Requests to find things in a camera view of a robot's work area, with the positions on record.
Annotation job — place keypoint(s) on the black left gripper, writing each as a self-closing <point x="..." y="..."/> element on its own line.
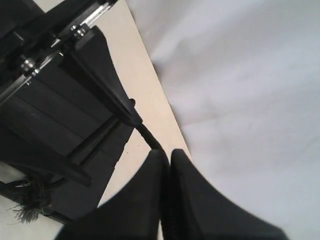
<point x="30" y="38"/>

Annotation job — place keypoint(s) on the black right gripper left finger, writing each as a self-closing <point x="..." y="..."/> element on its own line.
<point x="132" y="214"/>

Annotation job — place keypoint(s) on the black plastic case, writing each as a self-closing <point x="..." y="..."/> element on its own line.
<point x="88" y="134"/>

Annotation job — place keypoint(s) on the white curtain backdrop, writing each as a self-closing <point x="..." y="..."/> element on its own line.
<point x="243" y="80"/>

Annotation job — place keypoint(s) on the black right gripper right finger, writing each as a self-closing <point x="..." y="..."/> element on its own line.
<point x="202" y="213"/>

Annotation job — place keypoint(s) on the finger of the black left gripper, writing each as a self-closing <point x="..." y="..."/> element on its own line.
<point x="31" y="144"/>

